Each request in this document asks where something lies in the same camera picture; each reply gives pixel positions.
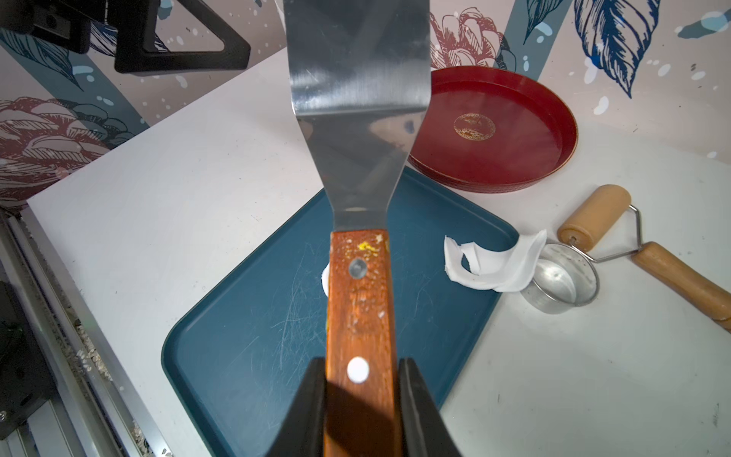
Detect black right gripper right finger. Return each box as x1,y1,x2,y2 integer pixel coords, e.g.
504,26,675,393
399,358,461,457

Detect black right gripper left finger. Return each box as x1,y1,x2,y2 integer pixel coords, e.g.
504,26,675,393
266,357,327,457

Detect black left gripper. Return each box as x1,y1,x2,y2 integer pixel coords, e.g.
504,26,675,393
1,0,251,74

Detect teal cutting board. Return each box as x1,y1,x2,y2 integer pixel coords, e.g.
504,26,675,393
161,169,518,456

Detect round cut dough wrapper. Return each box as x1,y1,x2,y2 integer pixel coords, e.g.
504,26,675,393
321,264,330,297

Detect white dough piece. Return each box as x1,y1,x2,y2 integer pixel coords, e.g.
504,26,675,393
444,230,547,293

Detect metal spatula wooden handle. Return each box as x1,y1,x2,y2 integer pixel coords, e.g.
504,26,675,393
284,0,431,456

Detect wooden dough roller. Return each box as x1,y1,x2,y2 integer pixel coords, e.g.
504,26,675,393
557,184,730,331

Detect red round tray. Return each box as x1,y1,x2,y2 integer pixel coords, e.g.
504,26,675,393
409,66,578,193

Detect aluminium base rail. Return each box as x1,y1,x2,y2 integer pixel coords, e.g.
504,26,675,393
1,209,173,456

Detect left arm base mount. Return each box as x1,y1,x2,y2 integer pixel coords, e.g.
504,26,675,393
0,282,55,439

